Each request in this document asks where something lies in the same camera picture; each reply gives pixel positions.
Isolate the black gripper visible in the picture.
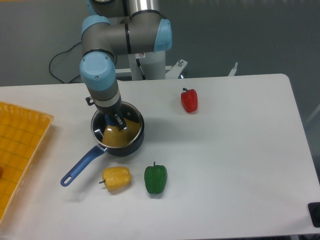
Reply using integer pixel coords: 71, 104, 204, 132
85, 96, 126, 131

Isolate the glass lid with blue knob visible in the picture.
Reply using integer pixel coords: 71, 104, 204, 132
90, 102, 145, 149

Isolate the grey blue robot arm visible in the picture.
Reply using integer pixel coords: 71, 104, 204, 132
79, 0, 173, 131

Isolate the orange toast slice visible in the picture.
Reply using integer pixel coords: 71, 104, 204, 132
102, 119, 141, 148

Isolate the yellow bell pepper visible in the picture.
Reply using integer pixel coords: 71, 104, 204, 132
99, 166, 132, 192

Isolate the green bell pepper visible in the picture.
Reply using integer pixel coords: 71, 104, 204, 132
144, 161, 168, 195

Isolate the red bell pepper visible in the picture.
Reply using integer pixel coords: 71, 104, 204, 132
180, 87, 198, 113

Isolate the yellow plastic basket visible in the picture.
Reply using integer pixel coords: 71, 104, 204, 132
0, 101, 54, 220

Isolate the black object at table edge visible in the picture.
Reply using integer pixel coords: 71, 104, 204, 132
307, 202, 320, 228

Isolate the dark pot with blue handle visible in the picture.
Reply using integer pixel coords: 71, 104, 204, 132
60, 102, 145, 187

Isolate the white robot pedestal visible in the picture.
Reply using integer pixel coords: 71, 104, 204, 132
128, 51, 166, 81

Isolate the white metal base frame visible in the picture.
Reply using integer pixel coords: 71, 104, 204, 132
115, 59, 239, 81

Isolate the black cable on floor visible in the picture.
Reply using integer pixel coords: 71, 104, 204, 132
48, 41, 86, 84

